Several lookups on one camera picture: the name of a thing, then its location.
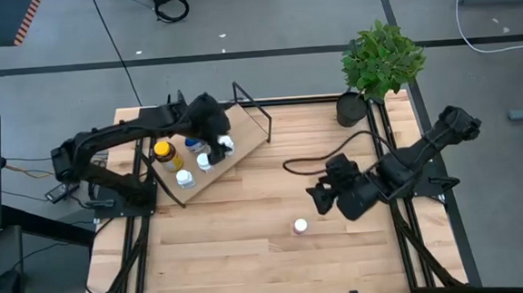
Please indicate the black power adapter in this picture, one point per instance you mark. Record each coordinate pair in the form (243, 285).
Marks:
(59, 192)

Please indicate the small white-capped bottle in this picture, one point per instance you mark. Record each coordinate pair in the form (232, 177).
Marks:
(183, 176)

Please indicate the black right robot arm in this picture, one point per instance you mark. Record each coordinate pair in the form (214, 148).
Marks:
(425, 148)

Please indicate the blue cap medicine bottle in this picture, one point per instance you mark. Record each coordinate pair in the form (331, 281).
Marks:
(194, 144)

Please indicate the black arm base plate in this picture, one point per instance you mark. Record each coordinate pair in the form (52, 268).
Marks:
(110, 208)
(432, 186)

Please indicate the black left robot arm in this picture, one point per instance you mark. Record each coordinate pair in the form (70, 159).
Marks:
(119, 128)

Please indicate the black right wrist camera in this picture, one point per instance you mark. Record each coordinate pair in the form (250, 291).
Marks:
(341, 169)

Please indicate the brown bottle with yellow cap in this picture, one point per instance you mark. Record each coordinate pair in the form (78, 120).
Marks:
(164, 149)

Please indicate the wooden shelf with black frame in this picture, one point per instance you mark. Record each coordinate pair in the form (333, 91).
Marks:
(242, 134)

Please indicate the green plant in black pot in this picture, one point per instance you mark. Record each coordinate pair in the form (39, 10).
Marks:
(381, 59)

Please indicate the pink Pepto Bismol bottle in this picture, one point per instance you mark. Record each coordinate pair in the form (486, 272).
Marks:
(300, 226)

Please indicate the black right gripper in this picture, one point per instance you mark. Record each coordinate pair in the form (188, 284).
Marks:
(358, 199)

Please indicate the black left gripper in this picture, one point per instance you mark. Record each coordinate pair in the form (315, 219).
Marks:
(207, 118)

